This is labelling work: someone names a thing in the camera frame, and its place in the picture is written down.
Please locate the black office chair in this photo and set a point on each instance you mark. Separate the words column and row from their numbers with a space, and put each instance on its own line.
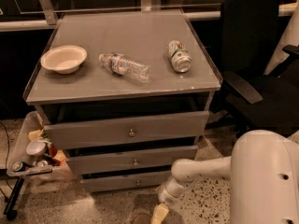
column 256, row 101

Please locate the clear plastic water bottle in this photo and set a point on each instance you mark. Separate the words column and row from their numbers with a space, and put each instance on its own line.
column 122, row 65

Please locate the metal railing bar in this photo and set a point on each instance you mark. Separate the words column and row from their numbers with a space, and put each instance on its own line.
column 26, row 15

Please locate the silver can in bin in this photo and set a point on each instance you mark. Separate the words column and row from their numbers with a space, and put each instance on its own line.
column 36, row 148

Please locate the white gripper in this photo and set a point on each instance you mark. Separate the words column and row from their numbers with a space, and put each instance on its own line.
column 163, row 195

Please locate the clear plastic trash bin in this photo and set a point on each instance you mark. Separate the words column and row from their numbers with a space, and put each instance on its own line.
column 34, row 156

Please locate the grey drawer cabinet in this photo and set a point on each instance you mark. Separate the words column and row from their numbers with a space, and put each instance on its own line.
column 94, row 93

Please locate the small can in bin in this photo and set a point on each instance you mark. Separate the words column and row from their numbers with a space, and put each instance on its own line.
column 18, row 166

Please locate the grey drawer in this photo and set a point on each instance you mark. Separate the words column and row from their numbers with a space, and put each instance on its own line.
column 127, row 130
column 129, row 160
column 132, row 181

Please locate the black bin stand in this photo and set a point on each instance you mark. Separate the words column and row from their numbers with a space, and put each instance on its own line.
column 9, row 210

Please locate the grey middle drawer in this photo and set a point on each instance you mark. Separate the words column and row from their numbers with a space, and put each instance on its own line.
column 129, row 160

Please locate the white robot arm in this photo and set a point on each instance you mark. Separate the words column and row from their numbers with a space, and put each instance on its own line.
column 263, row 167

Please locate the grey bottom drawer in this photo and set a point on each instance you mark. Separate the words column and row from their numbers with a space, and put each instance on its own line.
column 132, row 181

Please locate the green white soda can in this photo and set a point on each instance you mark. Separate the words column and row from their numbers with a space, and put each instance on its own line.
column 179, row 57

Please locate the white paper bowl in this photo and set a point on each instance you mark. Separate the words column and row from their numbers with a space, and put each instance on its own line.
column 64, row 59

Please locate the grey top drawer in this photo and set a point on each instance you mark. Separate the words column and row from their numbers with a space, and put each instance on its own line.
column 127, row 130

